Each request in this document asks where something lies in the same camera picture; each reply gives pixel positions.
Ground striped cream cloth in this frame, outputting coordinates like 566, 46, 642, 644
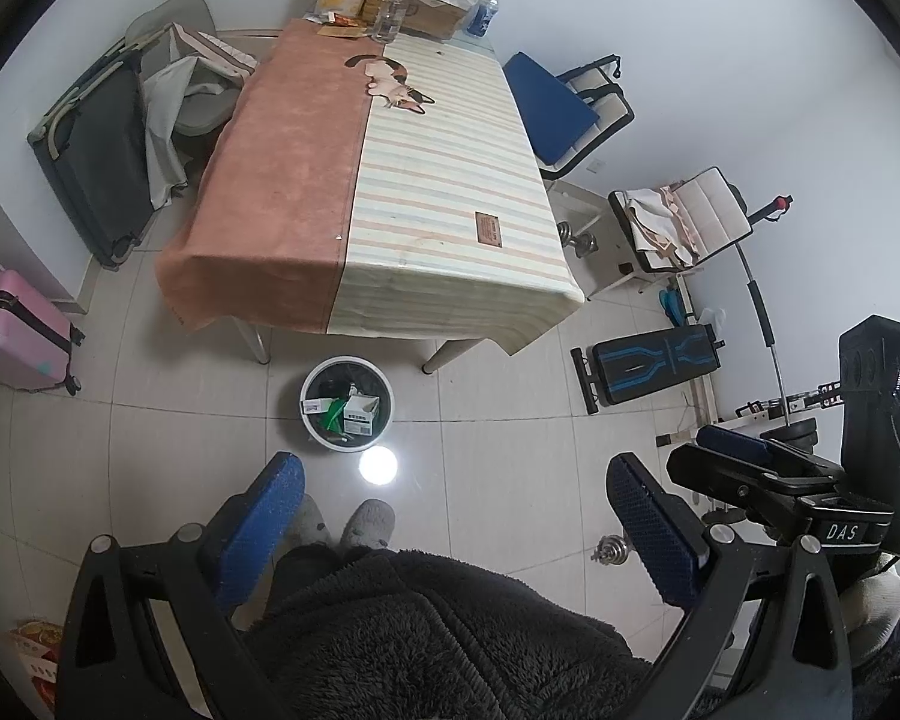
169, 22, 260, 83

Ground white exercise rack frame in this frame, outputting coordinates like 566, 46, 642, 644
654, 379, 845, 458

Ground grey fluffy slipper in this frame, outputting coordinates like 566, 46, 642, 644
341, 499, 396, 552
289, 493, 331, 548

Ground white printed carton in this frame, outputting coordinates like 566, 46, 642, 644
343, 388, 382, 436

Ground red printed box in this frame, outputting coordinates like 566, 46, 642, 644
9, 619, 65, 700

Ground metal bar red knob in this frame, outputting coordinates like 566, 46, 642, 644
733, 195, 796, 407

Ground white cloth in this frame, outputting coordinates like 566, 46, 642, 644
141, 56, 230, 211

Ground cardboard box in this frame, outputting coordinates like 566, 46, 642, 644
403, 0, 473, 38

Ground white round trash bin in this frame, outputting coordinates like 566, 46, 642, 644
300, 356, 396, 452

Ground person's dark fleece clothing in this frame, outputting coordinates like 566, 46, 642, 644
266, 546, 653, 720

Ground small flat packets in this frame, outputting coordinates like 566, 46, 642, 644
304, 11, 372, 41

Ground cat shaped cloth patch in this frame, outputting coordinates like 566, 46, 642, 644
343, 54, 436, 116

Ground blue cushioned chair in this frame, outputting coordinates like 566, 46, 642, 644
536, 54, 636, 181

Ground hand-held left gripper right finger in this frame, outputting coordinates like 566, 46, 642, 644
606, 452, 854, 720

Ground blue label water bottle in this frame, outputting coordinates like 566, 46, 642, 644
466, 0, 502, 38

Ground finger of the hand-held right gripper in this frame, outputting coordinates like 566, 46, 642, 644
666, 444, 822, 533
696, 424, 848, 482

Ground metal dumbbell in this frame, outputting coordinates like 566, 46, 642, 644
555, 219, 599, 256
591, 532, 635, 565

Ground black weight plate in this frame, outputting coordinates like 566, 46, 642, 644
765, 416, 822, 451

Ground black bin liner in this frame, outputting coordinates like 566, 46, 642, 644
305, 361, 391, 440

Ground pink suitcase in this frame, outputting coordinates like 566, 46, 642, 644
0, 270, 87, 397

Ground table with striped tablecloth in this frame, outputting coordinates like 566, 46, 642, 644
155, 17, 586, 356

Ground grey chair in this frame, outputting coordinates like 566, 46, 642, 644
125, 0, 245, 140

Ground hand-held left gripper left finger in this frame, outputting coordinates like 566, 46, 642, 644
56, 452, 306, 720

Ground cream clothes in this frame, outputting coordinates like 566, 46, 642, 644
626, 184, 704, 269

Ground dark folded cot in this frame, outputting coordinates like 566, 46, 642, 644
28, 41, 170, 271

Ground black blue weight bench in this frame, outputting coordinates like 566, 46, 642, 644
570, 324, 723, 416

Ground cream table leg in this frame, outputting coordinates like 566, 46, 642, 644
422, 336, 473, 377
232, 315, 271, 365

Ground cream padded chair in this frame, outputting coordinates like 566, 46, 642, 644
607, 165, 755, 275

